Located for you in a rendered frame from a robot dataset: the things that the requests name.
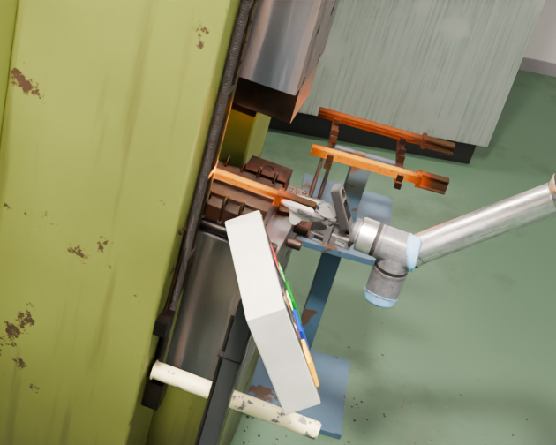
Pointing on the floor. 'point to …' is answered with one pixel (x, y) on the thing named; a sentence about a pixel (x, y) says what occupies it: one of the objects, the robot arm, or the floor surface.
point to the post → (226, 379)
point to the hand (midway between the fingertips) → (287, 198)
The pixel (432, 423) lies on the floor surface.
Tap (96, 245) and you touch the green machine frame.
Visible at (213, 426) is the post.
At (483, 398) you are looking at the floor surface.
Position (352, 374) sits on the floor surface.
